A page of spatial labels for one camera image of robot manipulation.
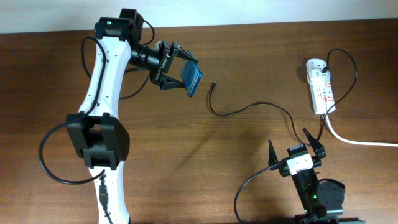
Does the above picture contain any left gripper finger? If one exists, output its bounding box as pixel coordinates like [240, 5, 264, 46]
[172, 42, 198, 64]
[159, 75, 184, 90]

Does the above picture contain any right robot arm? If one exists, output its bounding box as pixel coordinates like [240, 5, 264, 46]
[268, 129, 345, 223]

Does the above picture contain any white power strip cord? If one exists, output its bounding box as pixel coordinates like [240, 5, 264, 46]
[324, 113, 398, 148]

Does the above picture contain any white power strip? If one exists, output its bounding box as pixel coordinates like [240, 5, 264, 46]
[306, 58, 336, 115]

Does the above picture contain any blue Galaxy smartphone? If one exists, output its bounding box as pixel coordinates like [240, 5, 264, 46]
[180, 60, 203, 97]

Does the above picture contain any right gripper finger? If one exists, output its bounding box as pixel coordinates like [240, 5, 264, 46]
[303, 128, 326, 157]
[268, 139, 279, 170]

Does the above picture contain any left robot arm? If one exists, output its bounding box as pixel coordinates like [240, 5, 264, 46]
[67, 9, 203, 223]

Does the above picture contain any black USB charging cable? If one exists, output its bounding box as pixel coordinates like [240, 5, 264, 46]
[208, 48, 358, 147]

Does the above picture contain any white USB charger plug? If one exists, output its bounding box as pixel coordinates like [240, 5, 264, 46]
[307, 69, 330, 85]

